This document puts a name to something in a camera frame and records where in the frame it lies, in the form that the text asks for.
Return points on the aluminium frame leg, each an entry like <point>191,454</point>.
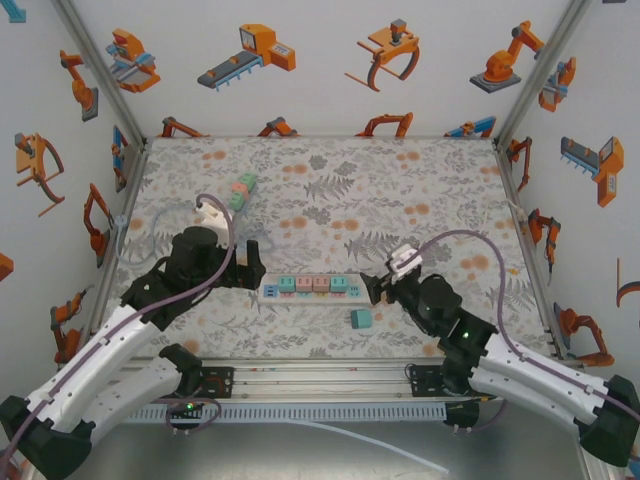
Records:
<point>597,472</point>

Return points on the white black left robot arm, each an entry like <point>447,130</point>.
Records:
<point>90,360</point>

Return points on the aluminium corner post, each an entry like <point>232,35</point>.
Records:
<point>102,75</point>
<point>541,75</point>

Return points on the brown charger plug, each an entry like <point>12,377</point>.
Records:
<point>239,188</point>

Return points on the blue-grey power strip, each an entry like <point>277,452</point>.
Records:
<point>252,192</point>

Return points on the aluminium side rail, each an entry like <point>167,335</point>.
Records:
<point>531,260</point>
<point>111,260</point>

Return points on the white multi-colour socket power strip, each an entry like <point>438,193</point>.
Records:
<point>270,291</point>

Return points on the black base bracket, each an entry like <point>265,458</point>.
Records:
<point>185,417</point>
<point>462,417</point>

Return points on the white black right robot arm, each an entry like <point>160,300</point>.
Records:
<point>540,385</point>

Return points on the white plastic tube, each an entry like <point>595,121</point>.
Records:
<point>400,450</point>

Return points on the teal charger plug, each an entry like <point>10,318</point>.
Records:
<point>286,284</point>
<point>339,285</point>
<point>361,319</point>

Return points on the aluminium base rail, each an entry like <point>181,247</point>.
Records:
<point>320,382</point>

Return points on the green charger plug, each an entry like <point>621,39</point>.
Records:
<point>237,201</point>
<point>247,180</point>

